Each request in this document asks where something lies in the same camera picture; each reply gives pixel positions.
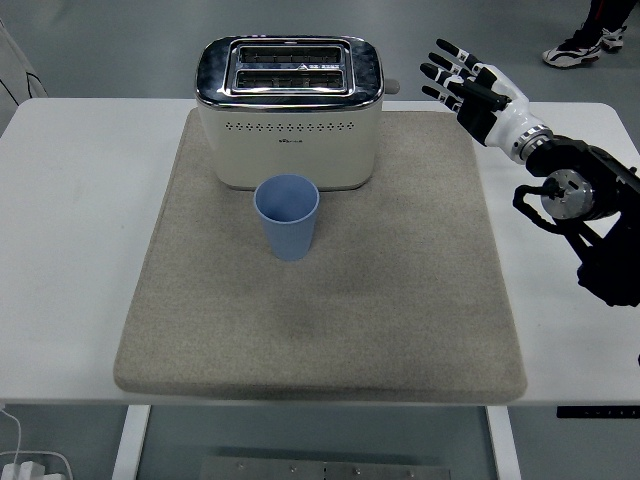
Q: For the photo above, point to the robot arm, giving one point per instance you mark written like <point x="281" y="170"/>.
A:
<point x="590" y="165"/>

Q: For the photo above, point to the white power strip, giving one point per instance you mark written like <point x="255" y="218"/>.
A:
<point x="35" y="467"/>

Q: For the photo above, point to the beige felt mat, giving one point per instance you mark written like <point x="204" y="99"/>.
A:
<point x="300" y="325"/>

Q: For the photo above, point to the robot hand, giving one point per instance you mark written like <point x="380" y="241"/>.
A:
<point x="510" y="117"/>

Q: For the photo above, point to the person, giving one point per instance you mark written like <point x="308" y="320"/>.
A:
<point x="572" y="52"/>

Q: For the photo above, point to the blue plastic cup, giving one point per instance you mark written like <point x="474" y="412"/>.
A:
<point x="290" y="240"/>

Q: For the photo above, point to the white table leg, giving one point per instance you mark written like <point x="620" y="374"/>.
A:
<point x="129" y="445"/>
<point x="504" y="445"/>

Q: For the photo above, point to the white fabric-covered object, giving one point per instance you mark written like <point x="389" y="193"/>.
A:
<point x="15" y="65"/>

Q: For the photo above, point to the white chrome-topped toaster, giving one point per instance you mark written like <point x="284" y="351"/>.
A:
<point x="290" y="150"/>

